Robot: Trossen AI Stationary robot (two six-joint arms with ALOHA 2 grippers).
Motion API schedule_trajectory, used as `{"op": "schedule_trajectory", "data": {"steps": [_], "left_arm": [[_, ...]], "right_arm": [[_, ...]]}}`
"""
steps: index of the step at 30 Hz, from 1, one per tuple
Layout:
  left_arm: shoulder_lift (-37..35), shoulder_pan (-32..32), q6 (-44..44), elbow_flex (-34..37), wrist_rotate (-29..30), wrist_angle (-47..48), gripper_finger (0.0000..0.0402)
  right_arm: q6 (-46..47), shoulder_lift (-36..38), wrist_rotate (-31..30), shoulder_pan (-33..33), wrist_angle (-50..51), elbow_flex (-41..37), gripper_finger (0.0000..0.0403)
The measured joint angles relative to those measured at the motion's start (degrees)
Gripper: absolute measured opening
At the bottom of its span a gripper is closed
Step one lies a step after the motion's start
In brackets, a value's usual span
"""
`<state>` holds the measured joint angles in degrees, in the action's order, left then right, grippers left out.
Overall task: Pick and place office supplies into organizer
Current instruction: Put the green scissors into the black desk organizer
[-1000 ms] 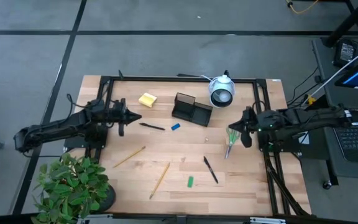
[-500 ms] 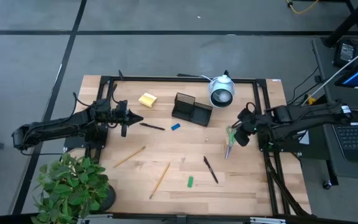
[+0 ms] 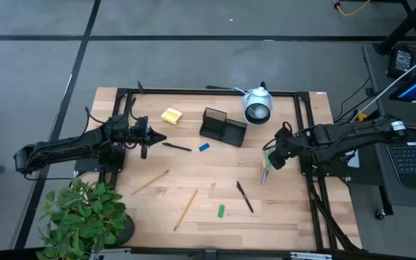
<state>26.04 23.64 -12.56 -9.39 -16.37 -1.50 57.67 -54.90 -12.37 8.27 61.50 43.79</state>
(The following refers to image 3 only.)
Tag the yellow pencil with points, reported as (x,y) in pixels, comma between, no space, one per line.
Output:
(185,209)
(150,182)

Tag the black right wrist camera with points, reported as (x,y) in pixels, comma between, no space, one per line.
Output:
(277,160)

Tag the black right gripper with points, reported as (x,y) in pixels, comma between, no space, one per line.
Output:
(285,141)

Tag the yellow sticky note pad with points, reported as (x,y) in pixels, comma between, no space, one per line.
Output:
(172,115)

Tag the black metal table frame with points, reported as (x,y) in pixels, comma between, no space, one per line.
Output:
(193,91)

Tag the yellow plug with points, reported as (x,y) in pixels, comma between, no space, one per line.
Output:
(362,116)

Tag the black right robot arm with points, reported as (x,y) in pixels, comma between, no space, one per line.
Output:
(349,135)

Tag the silver metal bracket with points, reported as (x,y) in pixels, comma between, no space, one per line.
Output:
(110,253)
(311,256)

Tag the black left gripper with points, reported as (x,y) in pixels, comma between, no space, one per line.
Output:
(143,135)

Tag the green leafy plant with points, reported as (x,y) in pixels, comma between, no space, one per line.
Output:
(81,216)

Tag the black mesh desk organizer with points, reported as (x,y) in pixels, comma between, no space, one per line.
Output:
(229,133)

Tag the black power adapter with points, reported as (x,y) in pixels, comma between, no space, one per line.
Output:
(403,59)

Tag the white desk lamp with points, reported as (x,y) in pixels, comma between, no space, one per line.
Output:
(258,101)

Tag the black laptop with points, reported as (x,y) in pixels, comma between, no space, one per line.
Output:
(414,162)

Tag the green eraser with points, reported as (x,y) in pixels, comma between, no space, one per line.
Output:
(221,211)

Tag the black caster wheel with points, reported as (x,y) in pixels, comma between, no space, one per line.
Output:
(380,215)

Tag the blue eraser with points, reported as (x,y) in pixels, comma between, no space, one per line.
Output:
(204,147)

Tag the dark grey side desk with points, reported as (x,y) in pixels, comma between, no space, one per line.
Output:
(377,90)

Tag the dark maroon pen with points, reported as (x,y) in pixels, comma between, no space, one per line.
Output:
(176,146)

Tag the black plant pot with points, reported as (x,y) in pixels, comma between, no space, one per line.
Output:
(126,231)

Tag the white paper sheet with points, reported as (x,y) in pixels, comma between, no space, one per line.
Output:
(353,159)

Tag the black stand leg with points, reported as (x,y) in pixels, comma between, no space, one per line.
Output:
(406,25)

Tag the black pen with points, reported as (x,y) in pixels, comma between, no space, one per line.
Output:
(245,197)

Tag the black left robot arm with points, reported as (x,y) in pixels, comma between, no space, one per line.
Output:
(67,148)

